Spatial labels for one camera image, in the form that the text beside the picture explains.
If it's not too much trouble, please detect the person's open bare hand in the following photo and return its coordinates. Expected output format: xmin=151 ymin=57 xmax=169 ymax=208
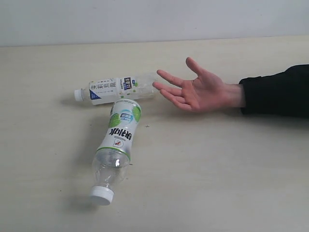
xmin=153 ymin=57 xmax=245 ymax=113

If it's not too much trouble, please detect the jasmine tea bottle white cap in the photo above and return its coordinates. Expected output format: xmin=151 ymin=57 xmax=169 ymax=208
xmin=74 ymin=73 xmax=159 ymax=105

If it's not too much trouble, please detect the green white label bottle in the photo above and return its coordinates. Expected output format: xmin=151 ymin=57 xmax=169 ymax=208
xmin=90 ymin=99 xmax=141 ymax=205

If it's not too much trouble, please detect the black sleeved forearm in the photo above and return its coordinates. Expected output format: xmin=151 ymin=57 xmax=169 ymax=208
xmin=239 ymin=64 xmax=309 ymax=118

